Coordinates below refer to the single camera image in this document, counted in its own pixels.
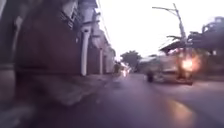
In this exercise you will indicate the dark distant tree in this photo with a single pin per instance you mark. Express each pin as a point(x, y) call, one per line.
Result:
point(130, 58)

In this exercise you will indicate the vehicle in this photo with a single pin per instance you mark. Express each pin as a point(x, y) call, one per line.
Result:
point(165, 71)

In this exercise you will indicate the building with pale columns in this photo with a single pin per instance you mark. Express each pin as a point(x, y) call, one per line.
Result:
point(50, 43)

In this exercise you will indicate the dark building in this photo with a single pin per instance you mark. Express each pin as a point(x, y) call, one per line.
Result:
point(210, 40)

